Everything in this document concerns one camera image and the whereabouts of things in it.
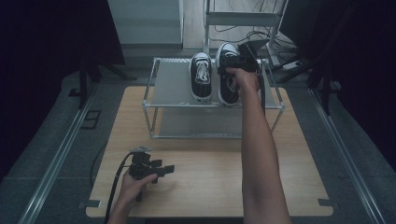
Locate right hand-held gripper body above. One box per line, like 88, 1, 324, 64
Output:
234, 38, 271, 73

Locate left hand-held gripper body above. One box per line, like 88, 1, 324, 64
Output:
128, 147, 159, 180

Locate black canvas sneaker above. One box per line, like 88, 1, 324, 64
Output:
215, 42, 243, 107
189, 51, 214, 105

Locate grey metal shoe rack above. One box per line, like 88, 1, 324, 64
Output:
142, 57, 286, 140

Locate person's left hand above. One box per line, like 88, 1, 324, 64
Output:
119, 172, 159, 207

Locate person's right hand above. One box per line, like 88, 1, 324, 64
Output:
225, 66, 262, 98

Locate white metal stand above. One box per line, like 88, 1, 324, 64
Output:
203, 0, 290, 68

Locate white power strip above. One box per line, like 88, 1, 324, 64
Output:
280, 60, 303, 71

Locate black stand legs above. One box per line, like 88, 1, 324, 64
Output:
68, 58, 138, 110
277, 46, 342, 117

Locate white cabinet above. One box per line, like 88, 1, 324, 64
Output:
106, 0, 185, 46

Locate dark curtain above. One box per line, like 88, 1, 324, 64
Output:
279, 0, 396, 172
0, 0, 126, 183

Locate black floor cables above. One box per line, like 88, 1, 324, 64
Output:
207, 0, 298, 53

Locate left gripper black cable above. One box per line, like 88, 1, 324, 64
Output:
104, 151, 135, 224

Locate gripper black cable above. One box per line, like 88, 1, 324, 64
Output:
255, 68, 268, 117
104, 151, 135, 224

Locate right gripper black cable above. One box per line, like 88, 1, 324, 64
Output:
255, 68, 268, 117

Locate thin black floor cable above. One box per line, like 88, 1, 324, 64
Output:
89, 144, 108, 189

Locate grey table corner bracket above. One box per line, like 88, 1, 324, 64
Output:
78, 200, 103, 210
317, 199, 341, 210

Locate black floor frame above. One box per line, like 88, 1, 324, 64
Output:
80, 109, 103, 131

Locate aluminium floor rail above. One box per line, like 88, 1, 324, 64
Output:
307, 88, 388, 224
18, 86, 98, 224

